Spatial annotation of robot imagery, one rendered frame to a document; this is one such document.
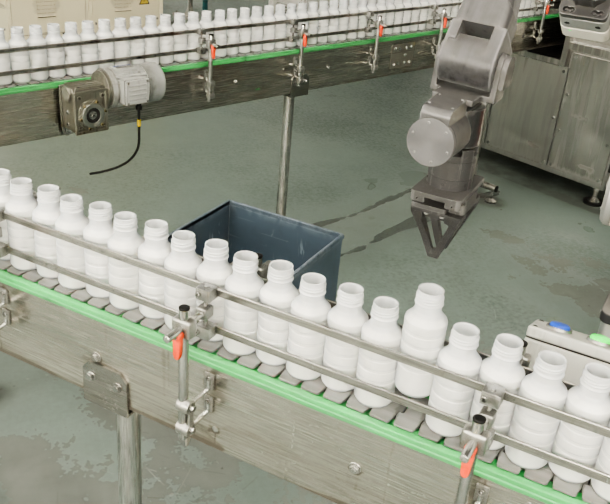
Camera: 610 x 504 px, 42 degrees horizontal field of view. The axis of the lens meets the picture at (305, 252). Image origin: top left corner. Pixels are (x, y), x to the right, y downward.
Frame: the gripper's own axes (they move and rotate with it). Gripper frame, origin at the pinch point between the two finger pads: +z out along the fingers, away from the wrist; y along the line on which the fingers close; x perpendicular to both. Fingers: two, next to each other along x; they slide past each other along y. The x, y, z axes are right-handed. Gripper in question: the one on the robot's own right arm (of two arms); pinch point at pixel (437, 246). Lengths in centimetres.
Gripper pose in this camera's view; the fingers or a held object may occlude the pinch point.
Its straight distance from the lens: 105.8
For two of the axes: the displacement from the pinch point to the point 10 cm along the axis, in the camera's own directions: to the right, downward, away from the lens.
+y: -4.7, 3.8, -8.0
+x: 8.8, 2.8, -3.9
